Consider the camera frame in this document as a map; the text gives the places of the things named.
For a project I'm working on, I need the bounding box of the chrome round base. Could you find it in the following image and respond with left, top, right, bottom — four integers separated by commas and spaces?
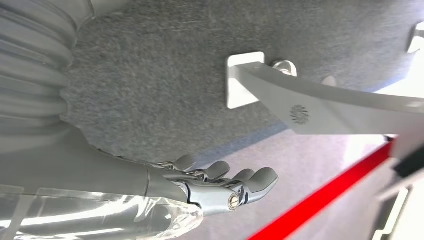
271, 60, 298, 78

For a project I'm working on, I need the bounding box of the red stripe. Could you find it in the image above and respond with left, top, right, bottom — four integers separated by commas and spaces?
246, 140, 395, 240

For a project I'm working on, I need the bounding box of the grey kiosk stand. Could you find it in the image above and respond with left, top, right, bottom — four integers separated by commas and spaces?
226, 51, 424, 180

